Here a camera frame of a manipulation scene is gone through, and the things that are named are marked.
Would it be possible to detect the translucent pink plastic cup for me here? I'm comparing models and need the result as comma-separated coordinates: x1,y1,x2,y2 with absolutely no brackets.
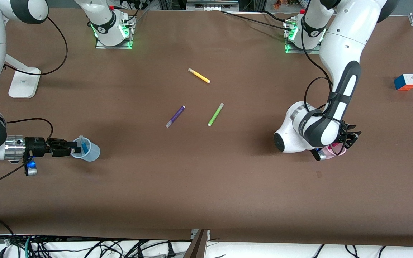
321,143,348,159

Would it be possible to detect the translucent blue plastic cup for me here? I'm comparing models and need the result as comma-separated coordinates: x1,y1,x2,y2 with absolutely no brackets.
69,138,101,163

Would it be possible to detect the white desk lamp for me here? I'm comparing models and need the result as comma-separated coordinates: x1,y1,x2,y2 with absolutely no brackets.
4,53,42,99

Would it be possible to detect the Rubik's cube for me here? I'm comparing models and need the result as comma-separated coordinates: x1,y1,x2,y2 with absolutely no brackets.
393,73,413,91

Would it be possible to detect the purple marker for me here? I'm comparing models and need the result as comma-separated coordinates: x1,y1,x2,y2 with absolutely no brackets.
166,105,186,128

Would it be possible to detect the green marker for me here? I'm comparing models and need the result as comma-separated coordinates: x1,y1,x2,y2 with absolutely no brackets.
208,103,224,127

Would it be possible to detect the orange background object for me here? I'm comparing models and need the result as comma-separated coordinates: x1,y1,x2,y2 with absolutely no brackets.
272,0,301,10

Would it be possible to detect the brown table cover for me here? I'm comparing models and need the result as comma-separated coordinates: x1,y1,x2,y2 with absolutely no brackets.
0,7,413,248

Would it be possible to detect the yellow marker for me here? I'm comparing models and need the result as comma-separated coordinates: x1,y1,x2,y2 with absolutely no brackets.
188,68,211,84

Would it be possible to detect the grey background device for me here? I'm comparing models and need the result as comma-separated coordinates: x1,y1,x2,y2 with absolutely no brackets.
186,0,239,11

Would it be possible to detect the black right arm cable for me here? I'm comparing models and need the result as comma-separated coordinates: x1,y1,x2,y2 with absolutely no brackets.
0,16,68,186

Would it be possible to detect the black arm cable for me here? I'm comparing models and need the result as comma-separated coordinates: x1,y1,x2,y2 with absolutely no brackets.
301,20,349,155
0,16,68,186

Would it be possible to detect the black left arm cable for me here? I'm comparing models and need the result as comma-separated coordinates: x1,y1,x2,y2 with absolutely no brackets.
301,20,349,155

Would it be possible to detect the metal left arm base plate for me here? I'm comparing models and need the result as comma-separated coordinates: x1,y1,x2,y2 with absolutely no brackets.
284,19,322,55

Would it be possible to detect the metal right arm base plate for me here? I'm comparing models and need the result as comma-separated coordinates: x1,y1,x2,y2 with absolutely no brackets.
95,15,134,50

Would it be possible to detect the black cable on table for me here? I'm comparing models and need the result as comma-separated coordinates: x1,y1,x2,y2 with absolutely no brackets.
221,10,295,33

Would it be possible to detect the dark metal table frame piece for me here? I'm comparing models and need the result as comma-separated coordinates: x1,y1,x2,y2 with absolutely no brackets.
183,229,211,258

